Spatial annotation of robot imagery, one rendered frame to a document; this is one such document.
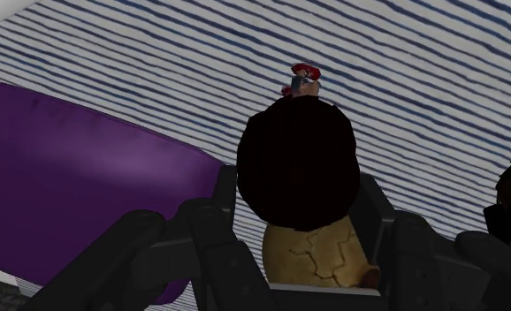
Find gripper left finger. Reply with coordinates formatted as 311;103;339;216
18;164;279;311

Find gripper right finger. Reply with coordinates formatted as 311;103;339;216
349;172;511;311

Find black and tan figure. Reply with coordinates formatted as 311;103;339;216
236;62;382;290

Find blue striped white bed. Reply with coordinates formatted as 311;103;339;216
0;0;511;311

